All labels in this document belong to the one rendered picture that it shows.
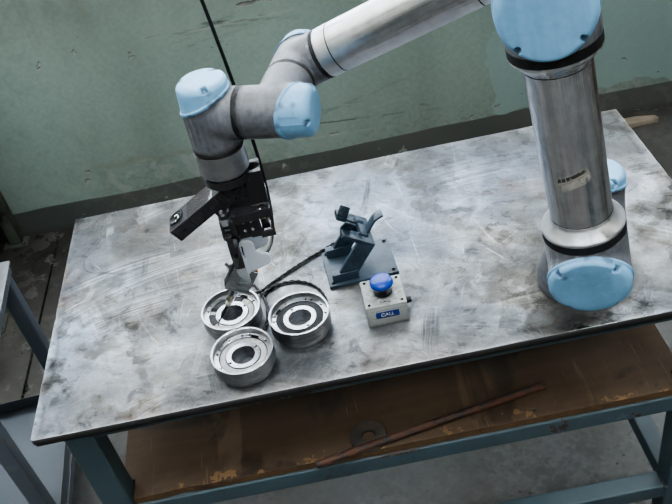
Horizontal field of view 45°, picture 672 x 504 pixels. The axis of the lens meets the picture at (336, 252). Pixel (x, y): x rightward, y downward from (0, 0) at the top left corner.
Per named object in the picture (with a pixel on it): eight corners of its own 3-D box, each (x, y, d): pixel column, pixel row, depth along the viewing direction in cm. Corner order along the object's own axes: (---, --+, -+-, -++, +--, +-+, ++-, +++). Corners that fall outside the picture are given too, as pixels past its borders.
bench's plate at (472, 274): (34, 448, 133) (29, 441, 132) (78, 226, 179) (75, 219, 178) (758, 301, 132) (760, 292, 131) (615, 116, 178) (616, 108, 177)
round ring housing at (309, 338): (342, 314, 142) (339, 297, 140) (316, 357, 135) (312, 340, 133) (290, 302, 147) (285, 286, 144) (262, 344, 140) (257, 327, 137)
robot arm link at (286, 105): (321, 58, 115) (247, 62, 117) (303, 100, 106) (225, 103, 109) (330, 106, 120) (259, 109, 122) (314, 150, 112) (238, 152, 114)
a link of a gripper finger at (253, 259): (278, 285, 132) (266, 239, 127) (243, 293, 132) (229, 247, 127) (276, 274, 135) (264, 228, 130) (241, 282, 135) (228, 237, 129)
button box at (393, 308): (369, 328, 139) (365, 308, 135) (363, 300, 144) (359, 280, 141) (416, 319, 139) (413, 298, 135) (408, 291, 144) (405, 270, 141)
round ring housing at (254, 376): (260, 396, 131) (255, 380, 128) (205, 383, 135) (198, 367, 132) (288, 349, 138) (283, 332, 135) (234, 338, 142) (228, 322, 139)
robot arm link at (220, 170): (194, 165, 116) (192, 136, 122) (202, 191, 119) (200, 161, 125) (245, 153, 116) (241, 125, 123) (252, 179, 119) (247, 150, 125)
